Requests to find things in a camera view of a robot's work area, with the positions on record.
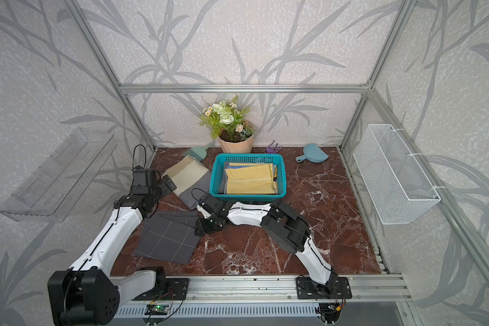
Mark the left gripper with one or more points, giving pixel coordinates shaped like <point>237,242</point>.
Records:
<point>159,182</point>

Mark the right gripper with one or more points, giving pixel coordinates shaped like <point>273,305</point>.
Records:
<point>200,229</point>

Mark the teal plastic basket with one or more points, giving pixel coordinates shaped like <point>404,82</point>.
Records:
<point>248,158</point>

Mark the dark grey checked pillowcase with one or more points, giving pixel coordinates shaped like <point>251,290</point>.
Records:
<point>169,236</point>

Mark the pale yellow zigzag pillowcase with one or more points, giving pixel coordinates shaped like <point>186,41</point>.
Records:
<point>252,178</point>

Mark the plain grey pillowcase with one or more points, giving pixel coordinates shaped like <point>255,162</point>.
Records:
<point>224,179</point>

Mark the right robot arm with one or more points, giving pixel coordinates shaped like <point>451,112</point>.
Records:
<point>284,225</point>

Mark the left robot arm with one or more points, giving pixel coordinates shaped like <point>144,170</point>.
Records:
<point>84,294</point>

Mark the beige and grey pillowcase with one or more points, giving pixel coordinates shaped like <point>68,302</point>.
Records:
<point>191,179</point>

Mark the green hand brush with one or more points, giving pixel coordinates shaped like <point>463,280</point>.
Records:
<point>198,153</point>

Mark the peach flower pot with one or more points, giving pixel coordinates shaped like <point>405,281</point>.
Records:
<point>236,144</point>

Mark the purple garden fork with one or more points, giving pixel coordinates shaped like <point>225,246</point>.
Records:
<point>274,147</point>

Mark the artificial flowering plant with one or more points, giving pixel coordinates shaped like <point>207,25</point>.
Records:
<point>226,121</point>

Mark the blue dustpan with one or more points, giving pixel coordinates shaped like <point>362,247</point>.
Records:
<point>312,153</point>

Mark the left green circuit board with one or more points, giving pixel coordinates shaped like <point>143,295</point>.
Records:
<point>157,309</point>

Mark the right circuit board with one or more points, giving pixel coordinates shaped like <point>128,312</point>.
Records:
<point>328,308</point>

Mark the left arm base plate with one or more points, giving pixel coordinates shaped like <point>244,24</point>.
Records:
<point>173,289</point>

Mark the clear acrylic wall shelf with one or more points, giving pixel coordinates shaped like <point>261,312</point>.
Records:
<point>53,190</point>

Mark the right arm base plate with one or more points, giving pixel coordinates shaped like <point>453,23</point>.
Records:
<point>336,288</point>

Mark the white wire wall basket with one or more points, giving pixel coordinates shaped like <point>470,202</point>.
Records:
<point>397,184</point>

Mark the aluminium front rail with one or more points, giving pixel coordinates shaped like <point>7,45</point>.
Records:
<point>281,288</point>

